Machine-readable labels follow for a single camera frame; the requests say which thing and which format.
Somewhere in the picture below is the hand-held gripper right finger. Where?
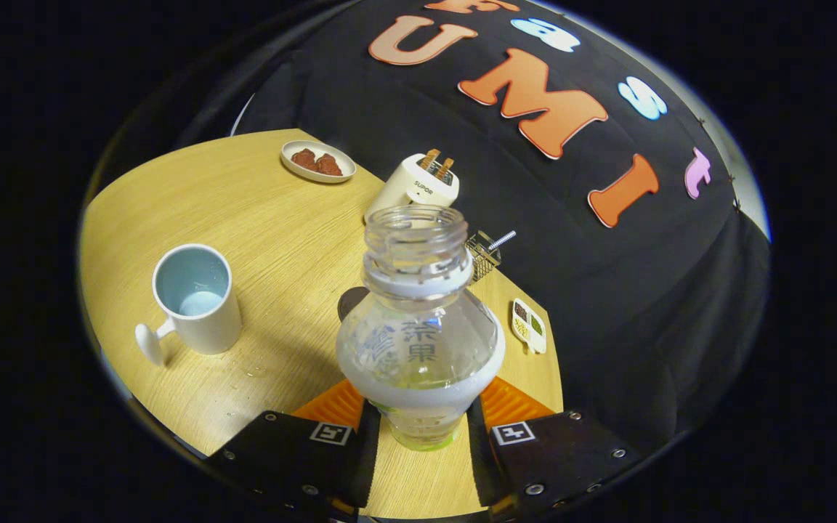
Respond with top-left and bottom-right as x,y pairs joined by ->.
466,376 -> 642,518

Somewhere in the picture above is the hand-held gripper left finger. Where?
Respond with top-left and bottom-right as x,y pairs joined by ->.
204,378 -> 383,518

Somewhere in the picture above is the clear plastic juice bottle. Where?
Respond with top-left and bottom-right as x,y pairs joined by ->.
336,205 -> 506,453

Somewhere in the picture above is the dark round coaster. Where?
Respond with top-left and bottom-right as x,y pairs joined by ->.
337,286 -> 370,322

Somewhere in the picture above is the white cup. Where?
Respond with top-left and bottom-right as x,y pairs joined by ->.
134,243 -> 243,366

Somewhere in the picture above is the white divided dish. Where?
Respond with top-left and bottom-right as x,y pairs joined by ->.
511,298 -> 548,355

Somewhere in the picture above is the wooden table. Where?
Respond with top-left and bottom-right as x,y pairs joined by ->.
78,129 -> 565,520

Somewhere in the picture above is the white toaster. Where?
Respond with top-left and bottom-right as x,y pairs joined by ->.
364,151 -> 461,224

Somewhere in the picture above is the white oval plate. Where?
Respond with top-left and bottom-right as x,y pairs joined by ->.
280,139 -> 357,184

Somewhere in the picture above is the wire mesh basket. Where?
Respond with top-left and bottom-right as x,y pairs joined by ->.
465,231 -> 502,283

